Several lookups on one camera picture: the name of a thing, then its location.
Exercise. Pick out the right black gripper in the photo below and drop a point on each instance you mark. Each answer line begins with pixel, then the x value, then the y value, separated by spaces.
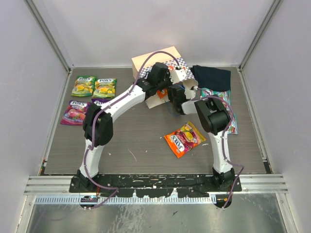
pixel 169 94

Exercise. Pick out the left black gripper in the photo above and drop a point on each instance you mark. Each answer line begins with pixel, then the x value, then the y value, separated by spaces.
pixel 169 83

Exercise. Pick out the blue checkered paper bag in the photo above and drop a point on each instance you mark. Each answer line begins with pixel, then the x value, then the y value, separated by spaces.
pixel 141 66

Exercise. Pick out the green snack packet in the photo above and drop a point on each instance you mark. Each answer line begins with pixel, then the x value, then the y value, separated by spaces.
pixel 223 95

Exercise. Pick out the orange fruit candy bag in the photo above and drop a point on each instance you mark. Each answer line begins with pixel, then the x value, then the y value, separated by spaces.
pixel 184 139
pixel 162 93

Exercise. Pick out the yellow green candy bag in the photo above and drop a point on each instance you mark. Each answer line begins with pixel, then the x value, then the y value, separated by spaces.
pixel 84 86
pixel 105 88

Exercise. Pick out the purple berries snack bag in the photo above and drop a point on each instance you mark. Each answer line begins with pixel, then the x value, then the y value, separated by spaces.
pixel 99 101
pixel 75 113

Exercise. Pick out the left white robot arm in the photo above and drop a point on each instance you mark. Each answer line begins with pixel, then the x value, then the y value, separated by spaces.
pixel 98 124

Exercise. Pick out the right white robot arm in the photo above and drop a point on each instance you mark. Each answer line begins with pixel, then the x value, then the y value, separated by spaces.
pixel 215 115

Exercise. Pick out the dark blue folded cloth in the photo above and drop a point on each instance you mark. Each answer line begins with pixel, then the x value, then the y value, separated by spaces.
pixel 212 78

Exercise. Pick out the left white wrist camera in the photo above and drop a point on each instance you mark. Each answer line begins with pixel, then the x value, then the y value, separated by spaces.
pixel 178 75

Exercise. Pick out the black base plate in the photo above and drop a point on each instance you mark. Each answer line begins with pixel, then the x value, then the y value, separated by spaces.
pixel 152 185

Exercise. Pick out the slotted cable duct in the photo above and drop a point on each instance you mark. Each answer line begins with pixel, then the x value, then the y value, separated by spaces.
pixel 80 199

